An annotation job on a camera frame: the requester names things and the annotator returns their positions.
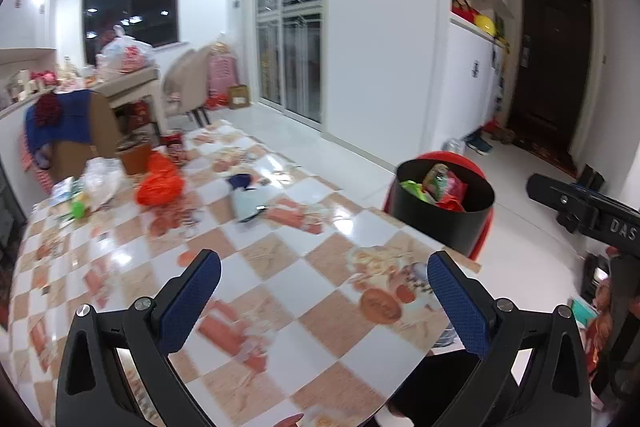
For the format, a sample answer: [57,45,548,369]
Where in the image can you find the clear plastic bag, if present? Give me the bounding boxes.
[80,157,125,211]

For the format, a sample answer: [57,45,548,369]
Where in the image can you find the red plastic bag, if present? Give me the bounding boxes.
[134,152,184,207]

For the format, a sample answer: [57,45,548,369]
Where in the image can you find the light green plastic bag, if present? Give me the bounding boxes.
[400,180,436,205]

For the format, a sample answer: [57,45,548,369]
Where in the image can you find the black trash bin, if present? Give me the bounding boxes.
[387,157,497,258]

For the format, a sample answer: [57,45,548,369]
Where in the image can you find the brown wooden box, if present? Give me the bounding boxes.
[116,135,152,176]

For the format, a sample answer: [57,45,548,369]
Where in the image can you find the checked patterned tablecloth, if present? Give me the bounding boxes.
[9,120,448,426]

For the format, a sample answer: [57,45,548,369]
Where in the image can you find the red cartoon drink can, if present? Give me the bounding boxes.
[162,130,189,168]

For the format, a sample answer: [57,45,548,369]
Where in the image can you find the dark blue cap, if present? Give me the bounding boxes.
[227,172,255,191]

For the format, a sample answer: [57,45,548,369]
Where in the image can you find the red plastic stool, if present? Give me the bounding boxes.
[383,149,497,260]

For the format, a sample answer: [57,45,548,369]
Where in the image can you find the chair with blue garment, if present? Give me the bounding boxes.
[20,90,122,194]

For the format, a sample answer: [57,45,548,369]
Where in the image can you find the dark entrance door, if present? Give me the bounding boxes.
[506,0,592,174]

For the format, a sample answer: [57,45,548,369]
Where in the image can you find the white side table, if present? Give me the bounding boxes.
[92,66,168,142]

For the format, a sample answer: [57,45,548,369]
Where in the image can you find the beige dining chair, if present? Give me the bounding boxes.
[162,46,212,127]

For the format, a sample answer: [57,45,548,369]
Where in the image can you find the small cardboard box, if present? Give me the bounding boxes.
[228,84,252,109]

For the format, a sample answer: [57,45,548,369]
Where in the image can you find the white red shopping bag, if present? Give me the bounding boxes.
[96,25,156,81]

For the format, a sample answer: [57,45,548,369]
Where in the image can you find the pink plastic stools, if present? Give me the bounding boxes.
[205,34,239,109]

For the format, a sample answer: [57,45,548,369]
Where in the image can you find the dark window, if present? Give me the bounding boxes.
[82,0,179,65]

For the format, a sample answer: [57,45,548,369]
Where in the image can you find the glass sliding door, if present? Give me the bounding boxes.
[254,0,324,129]

